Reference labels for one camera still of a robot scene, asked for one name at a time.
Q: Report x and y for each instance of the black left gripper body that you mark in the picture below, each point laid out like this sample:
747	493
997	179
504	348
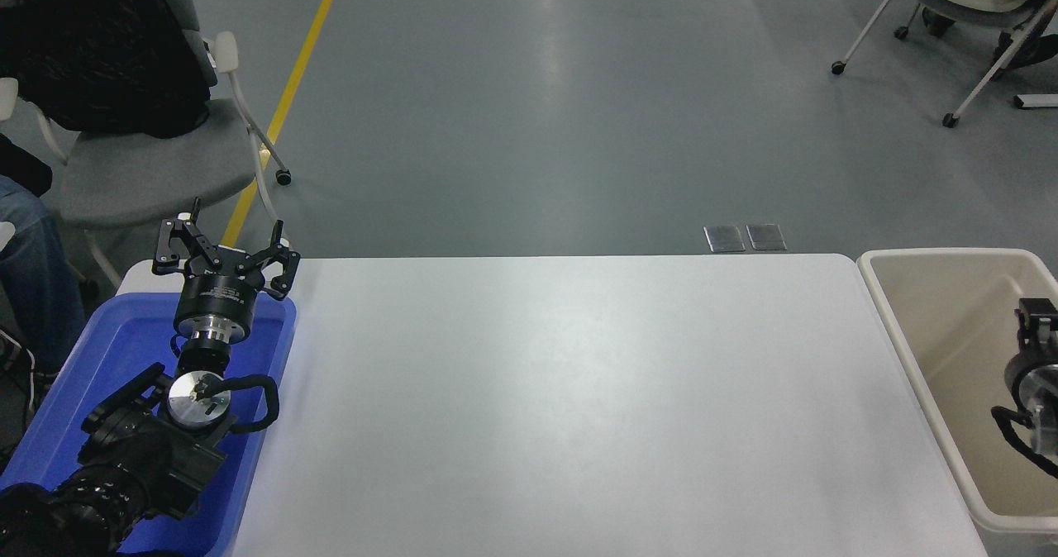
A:
219	297

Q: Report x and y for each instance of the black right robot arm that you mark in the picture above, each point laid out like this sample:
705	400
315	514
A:
1037	342

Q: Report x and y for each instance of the blue plastic tray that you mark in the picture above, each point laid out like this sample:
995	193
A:
99	350

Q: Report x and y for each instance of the black jacket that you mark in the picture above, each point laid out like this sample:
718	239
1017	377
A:
83	45

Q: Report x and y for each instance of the white chair armrest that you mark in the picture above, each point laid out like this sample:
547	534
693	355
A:
7	98

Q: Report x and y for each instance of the metal floor plate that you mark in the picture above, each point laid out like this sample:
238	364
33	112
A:
766	237
724	238

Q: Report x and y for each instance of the large pale bin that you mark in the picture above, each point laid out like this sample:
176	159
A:
942	334

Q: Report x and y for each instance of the white-framed wheeled chair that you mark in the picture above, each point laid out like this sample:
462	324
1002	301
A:
959	10

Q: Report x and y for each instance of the white flat bar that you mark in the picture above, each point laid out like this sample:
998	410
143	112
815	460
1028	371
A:
1037	102

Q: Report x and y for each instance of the grey chair with white frame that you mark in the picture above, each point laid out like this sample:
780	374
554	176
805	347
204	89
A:
157	169

